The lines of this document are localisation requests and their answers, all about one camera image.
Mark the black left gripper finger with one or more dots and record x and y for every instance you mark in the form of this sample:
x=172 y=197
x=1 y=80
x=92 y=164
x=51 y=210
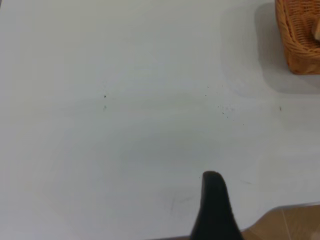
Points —
x=215 y=212

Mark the orange woven wicker basket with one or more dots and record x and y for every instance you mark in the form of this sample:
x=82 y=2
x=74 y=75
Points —
x=300 y=45

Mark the striped long bread roll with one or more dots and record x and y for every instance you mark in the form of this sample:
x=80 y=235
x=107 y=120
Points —
x=317 y=31

